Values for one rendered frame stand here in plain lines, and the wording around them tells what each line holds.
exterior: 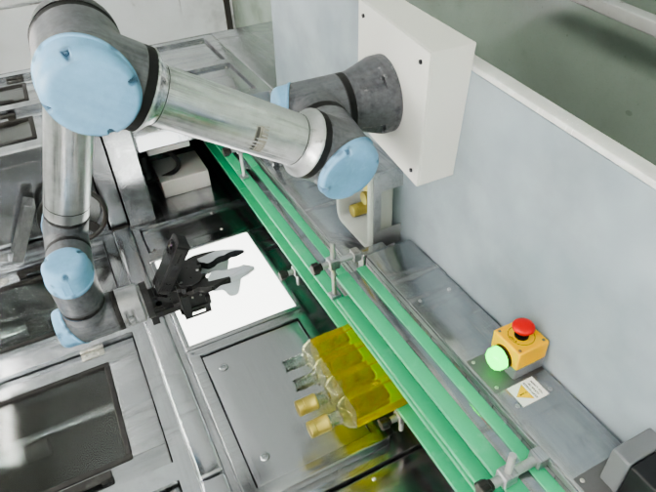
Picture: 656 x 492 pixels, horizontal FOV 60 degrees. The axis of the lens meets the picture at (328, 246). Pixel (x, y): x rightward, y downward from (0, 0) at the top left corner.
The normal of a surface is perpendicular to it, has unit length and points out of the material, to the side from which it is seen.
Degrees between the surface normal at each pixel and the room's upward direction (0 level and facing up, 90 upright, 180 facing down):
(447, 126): 90
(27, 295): 90
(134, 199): 90
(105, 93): 80
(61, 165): 62
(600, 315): 0
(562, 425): 90
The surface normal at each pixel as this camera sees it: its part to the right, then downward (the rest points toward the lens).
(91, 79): 0.29, 0.65
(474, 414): -0.04, -0.78
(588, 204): -0.89, 0.31
